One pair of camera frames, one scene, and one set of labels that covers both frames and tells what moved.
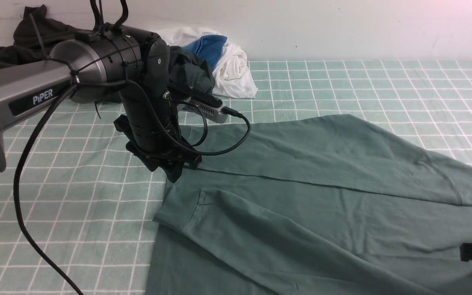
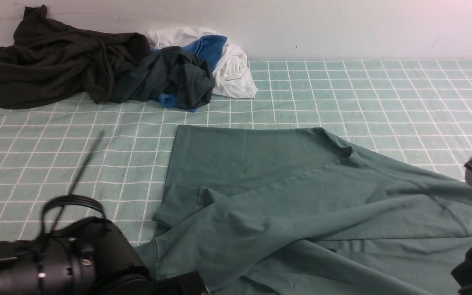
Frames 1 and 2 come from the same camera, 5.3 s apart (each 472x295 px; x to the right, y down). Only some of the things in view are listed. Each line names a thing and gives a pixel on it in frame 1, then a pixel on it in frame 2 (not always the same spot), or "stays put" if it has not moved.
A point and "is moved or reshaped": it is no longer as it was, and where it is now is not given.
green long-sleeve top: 330,205 is moved or reshaped
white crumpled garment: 232,77 stays put
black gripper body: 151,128 -> 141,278
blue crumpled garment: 209,47 stays put
